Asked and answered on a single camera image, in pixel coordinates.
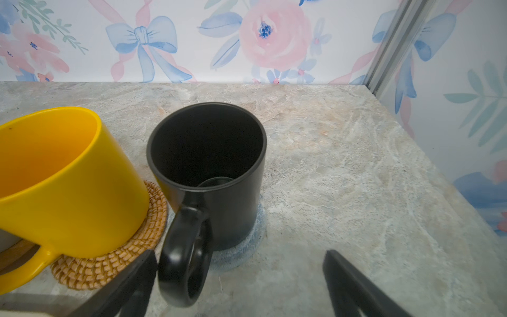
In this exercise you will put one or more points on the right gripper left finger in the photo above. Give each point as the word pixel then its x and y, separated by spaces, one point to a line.
pixel 128 294

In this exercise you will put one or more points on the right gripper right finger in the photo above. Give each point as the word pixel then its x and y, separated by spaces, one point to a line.
pixel 352 293

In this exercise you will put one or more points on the wicker rattan coaster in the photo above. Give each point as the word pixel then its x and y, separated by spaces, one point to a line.
pixel 93 273

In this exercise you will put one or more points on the yellow mug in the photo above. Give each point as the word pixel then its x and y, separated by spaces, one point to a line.
pixel 67 186

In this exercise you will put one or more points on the black mug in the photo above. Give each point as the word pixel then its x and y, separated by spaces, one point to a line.
pixel 208 160

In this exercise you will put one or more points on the plain round wooden coaster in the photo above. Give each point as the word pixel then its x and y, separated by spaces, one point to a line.
pixel 17 255

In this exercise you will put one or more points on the grey mug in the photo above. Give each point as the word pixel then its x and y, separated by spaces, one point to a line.
pixel 7 240

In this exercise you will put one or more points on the light blue woven coaster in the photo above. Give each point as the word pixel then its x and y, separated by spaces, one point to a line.
pixel 226 260

